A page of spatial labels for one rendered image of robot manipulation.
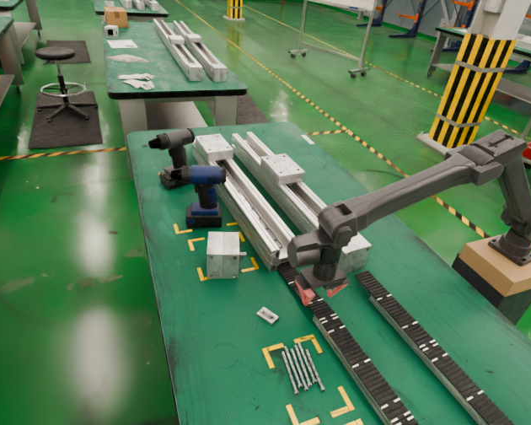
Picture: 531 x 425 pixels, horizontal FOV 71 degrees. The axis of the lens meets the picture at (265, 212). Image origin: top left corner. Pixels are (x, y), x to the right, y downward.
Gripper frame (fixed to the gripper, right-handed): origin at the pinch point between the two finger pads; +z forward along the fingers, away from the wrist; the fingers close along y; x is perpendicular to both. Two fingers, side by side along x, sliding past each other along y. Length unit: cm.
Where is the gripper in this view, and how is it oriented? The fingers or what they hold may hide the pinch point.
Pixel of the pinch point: (317, 298)
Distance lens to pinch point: 100.6
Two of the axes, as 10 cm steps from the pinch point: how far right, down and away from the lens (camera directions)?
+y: -8.9, 2.0, -4.1
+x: 4.4, 5.5, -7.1
